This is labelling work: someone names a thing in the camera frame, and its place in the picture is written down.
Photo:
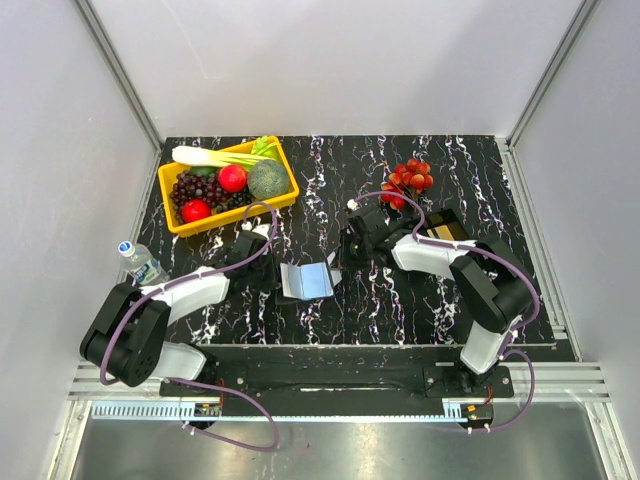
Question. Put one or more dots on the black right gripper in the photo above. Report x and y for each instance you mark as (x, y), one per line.
(347, 235)

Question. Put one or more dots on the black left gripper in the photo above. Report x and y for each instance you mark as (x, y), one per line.
(273, 280)

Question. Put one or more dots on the black leather card holder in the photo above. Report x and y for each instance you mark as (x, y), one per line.
(308, 282)

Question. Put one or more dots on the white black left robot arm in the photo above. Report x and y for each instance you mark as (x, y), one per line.
(126, 340)

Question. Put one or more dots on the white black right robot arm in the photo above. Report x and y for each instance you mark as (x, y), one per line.
(492, 283)

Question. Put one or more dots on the gold credit card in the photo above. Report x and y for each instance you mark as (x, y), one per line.
(441, 232)

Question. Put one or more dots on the black card storage box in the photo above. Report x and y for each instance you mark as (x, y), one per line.
(410, 220)

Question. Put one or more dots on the red artificial berry bunch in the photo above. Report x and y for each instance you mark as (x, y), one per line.
(408, 180)

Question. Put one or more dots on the red tomato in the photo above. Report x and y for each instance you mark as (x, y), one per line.
(195, 210)

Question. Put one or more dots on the green melon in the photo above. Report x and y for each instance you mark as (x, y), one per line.
(268, 179)

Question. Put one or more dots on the red apple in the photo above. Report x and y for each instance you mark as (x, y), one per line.
(233, 178)

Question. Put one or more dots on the dark purple grape bunch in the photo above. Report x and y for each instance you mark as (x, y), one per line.
(188, 187)

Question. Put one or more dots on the plastic water bottle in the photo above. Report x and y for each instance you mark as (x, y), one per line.
(137, 261)

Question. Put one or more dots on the white green leek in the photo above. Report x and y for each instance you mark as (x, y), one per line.
(262, 149)

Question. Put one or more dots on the yellow plastic tray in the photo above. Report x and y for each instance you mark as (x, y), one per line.
(167, 174)

